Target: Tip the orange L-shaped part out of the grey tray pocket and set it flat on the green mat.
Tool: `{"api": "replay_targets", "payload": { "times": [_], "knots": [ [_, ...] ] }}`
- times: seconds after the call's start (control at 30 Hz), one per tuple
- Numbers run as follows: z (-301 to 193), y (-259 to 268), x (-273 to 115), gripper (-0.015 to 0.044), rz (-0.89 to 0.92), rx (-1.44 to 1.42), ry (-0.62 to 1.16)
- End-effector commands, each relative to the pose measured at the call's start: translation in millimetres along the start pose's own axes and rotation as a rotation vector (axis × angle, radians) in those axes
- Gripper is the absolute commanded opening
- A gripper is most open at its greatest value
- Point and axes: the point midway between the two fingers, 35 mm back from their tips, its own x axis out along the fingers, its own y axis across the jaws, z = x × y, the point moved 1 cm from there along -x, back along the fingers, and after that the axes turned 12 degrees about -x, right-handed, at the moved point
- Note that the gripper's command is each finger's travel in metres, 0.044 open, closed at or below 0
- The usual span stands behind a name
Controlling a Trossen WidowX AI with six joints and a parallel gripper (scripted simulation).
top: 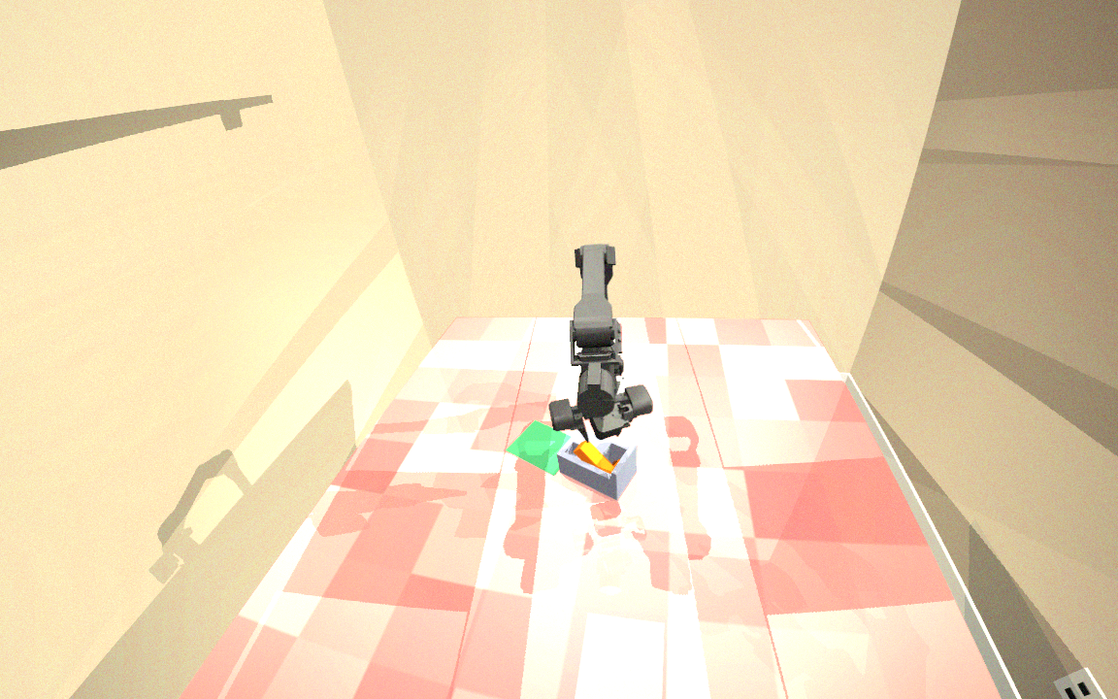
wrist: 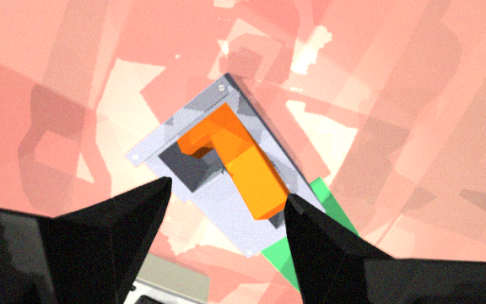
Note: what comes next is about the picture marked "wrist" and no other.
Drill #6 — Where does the orange l-shaped part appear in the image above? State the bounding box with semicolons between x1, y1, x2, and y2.
177;102;291;220

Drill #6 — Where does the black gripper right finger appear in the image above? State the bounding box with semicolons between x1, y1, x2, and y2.
283;193;486;304

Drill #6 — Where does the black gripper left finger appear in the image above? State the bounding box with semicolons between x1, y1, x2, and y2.
0;176;172;304

